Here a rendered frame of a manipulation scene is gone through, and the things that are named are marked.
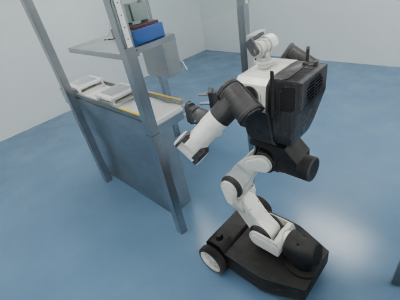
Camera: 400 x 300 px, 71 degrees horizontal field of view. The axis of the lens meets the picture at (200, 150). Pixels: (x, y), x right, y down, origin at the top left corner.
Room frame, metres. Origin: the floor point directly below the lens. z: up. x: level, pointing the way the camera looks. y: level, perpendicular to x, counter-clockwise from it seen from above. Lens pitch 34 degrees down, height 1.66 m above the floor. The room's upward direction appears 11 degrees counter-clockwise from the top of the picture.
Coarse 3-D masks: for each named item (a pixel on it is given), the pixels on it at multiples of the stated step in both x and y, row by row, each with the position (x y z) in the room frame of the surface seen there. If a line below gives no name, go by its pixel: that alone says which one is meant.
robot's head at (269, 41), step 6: (264, 36) 1.08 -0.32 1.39; (270, 36) 1.08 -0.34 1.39; (276, 36) 1.09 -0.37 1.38; (264, 42) 1.05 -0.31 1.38; (270, 42) 1.06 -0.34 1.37; (276, 42) 1.08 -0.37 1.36; (264, 48) 1.03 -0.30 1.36; (270, 48) 1.06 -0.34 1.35; (264, 54) 1.06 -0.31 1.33; (258, 60) 1.06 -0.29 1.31; (264, 60) 1.05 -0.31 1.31; (270, 60) 1.05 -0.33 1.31
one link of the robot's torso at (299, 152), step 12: (252, 144) 1.06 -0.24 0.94; (264, 144) 1.01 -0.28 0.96; (300, 144) 0.99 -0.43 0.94; (276, 156) 0.97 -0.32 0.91; (288, 156) 0.92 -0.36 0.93; (300, 156) 0.94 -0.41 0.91; (312, 156) 0.93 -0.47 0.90; (288, 168) 0.92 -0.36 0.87; (300, 168) 0.90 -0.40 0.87; (312, 168) 0.89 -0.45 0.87
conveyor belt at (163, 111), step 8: (104, 88) 2.37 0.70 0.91; (128, 104) 1.91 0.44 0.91; (152, 104) 1.82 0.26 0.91; (160, 104) 1.79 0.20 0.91; (168, 104) 1.76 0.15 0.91; (176, 104) 1.74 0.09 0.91; (136, 112) 1.73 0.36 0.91; (160, 112) 1.66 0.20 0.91; (168, 112) 1.64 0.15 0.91; (176, 112) 1.66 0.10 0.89; (160, 120) 1.57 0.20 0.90
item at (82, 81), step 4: (88, 76) 2.54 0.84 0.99; (76, 80) 2.48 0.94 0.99; (80, 80) 2.46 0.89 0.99; (84, 80) 2.44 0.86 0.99; (88, 80) 2.42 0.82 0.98; (92, 80) 2.41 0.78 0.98; (76, 84) 2.37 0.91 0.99; (80, 84) 2.35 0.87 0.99; (96, 84) 2.43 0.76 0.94; (84, 88) 2.35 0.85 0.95; (88, 88) 2.38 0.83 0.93
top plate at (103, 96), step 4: (124, 84) 2.15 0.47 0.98; (128, 84) 2.13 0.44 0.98; (100, 92) 2.07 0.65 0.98; (124, 92) 1.96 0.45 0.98; (128, 92) 1.97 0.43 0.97; (96, 96) 2.03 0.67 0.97; (100, 96) 1.99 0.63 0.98; (104, 96) 1.96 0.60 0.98; (108, 96) 1.94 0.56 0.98; (112, 96) 1.92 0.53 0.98; (116, 96) 1.91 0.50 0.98; (120, 96) 1.92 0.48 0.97; (108, 100) 1.90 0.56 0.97; (112, 100) 1.88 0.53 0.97
